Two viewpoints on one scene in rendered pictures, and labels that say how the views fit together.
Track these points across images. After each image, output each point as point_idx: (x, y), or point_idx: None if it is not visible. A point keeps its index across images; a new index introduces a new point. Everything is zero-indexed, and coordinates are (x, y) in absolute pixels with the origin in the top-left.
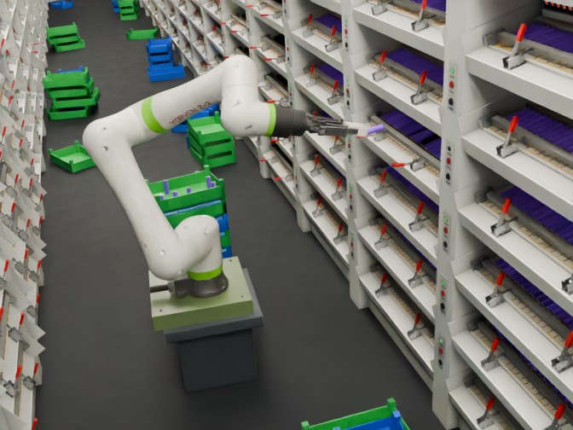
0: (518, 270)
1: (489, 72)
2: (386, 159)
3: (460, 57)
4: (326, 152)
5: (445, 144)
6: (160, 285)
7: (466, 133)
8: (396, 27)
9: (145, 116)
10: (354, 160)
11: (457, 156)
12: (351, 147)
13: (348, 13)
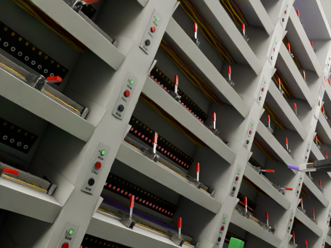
0: (306, 224)
1: (315, 149)
2: (264, 187)
3: (311, 140)
4: (193, 187)
5: (299, 176)
6: None
7: None
8: (292, 111)
9: None
10: (236, 191)
11: (302, 181)
12: (238, 179)
13: (267, 78)
